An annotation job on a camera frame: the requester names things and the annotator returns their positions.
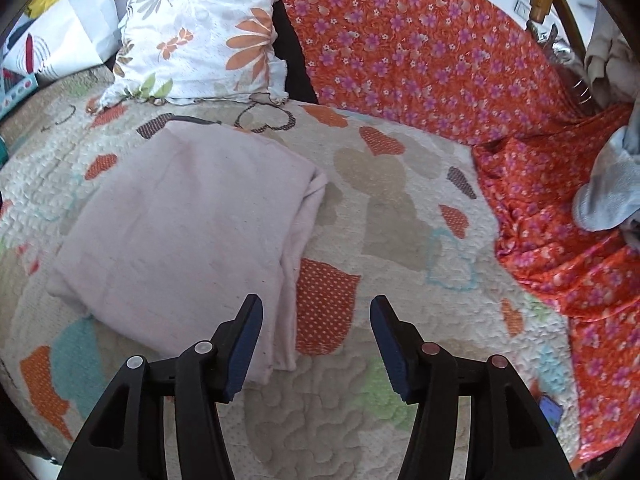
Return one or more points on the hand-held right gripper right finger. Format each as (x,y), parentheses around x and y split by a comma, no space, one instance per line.
(391,350)

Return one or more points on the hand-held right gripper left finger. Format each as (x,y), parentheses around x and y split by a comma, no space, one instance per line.
(245,345)

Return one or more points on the pale pink garment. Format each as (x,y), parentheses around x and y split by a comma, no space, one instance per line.
(190,240)

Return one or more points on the heart print quilt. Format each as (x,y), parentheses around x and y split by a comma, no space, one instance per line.
(390,195)

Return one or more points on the light blue cloth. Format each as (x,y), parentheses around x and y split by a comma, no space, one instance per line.
(607,185)

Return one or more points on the red floral cloth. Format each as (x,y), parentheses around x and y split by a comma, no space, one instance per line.
(425,60)

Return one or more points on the white floral pillow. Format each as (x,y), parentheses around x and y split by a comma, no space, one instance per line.
(200,35)

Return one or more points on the colourful printed box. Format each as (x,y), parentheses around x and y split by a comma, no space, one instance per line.
(15,92)

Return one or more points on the white paper bag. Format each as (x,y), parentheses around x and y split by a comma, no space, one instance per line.
(75,35)

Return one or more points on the grey beige cloth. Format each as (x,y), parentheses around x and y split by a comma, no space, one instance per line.
(607,55)

